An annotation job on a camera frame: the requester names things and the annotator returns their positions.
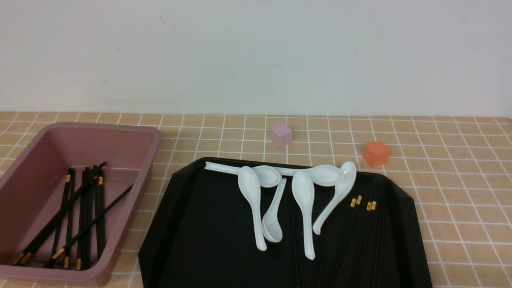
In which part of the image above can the pink plastic bin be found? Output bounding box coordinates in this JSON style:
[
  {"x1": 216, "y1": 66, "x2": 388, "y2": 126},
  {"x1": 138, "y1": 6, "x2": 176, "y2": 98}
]
[{"x1": 0, "y1": 122, "x2": 162, "y2": 287}]

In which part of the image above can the white ceramic spoon far left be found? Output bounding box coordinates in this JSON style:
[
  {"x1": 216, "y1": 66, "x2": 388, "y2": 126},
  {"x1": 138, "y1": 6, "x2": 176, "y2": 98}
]
[{"x1": 205, "y1": 162, "x2": 282, "y2": 188}]

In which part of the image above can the white ceramic spoon centre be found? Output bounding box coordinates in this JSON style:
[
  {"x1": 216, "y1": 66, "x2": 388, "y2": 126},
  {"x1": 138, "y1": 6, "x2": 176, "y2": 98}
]
[{"x1": 292, "y1": 170, "x2": 315, "y2": 260}]

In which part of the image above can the orange cube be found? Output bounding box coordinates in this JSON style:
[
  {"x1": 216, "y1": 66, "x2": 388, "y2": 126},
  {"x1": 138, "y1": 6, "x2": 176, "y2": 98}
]
[{"x1": 362, "y1": 140, "x2": 391, "y2": 167}]

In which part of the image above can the black plastic tray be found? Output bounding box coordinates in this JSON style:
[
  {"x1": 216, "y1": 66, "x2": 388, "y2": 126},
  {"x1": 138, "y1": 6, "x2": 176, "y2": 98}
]
[{"x1": 138, "y1": 157, "x2": 433, "y2": 288}]

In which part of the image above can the black chopstick on tray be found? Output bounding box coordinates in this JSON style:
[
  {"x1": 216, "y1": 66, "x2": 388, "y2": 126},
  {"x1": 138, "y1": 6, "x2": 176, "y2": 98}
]
[
  {"x1": 357, "y1": 199, "x2": 377, "y2": 288},
  {"x1": 349, "y1": 200, "x2": 372, "y2": 288}
]

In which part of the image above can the pink translucent cube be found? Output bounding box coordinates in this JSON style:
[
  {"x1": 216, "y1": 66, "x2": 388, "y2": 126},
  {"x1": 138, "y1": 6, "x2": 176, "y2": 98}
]
[{"x1": 270, "y1": 123, "x2": 293, "y2": 148}]

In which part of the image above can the white ceramic spoon small inverted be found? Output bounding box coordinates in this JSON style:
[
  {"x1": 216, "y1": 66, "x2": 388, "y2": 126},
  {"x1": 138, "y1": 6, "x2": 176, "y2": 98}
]
[{"x1": 262, "y1": 178, "x2": 286, "y2": 243}]

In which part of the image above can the white ceramic spoon far right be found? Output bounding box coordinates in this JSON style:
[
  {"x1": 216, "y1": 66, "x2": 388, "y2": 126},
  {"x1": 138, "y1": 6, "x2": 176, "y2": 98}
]
[{"x1": 312, "y1": 162, "x2": 357, "y2": 235}]

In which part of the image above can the white ceramic spoon upright left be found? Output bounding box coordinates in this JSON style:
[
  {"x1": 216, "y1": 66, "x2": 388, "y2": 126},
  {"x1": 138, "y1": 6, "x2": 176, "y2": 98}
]
[{"x1": 238, "y1": 166, "x2": 267, "y2": 251}]

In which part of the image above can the black chopstick gold band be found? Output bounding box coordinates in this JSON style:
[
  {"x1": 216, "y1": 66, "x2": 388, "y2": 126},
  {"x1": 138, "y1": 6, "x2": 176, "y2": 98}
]
[
  {"x1": 326, "y1": 195, "x2": 362, "y2": 288},
  {"x1": 318, "y1": 196, "x2": 357, "y2": 288}
]

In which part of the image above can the white ceramic spoon horizontal right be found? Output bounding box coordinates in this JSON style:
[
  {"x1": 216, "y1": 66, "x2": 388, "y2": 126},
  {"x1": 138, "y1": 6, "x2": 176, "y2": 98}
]
[{"x1": 274, "y1": 164, "x2": 343, "y2": 187}]

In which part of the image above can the black chopstick in bin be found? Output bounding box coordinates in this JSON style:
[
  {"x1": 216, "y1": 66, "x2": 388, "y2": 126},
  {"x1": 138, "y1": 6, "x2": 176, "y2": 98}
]
[
  {"x1": 63, "y1": 168, "x2": 75, "y2": 270},
  {"x1": 82, "y1": 181, "x2": 92, "y2": 270},
  {"x1": 50, "y1": 168, "x2": 75, "y2": 260},
  {"x1": 76, "y1": 167, "x2": 88, "y2": 270},
  {"x1": 93, "y1": 170, "x2": 102, "y2": 262},
  {"x1": 97, "y1": 170, "x2": 106, "y2": 259},
  {"x1": 11, "y1": 162, "x2": 106, "y2": 266},
  {"x1": 42, "y1": 184, "x2": 133, "y2": 268}
]

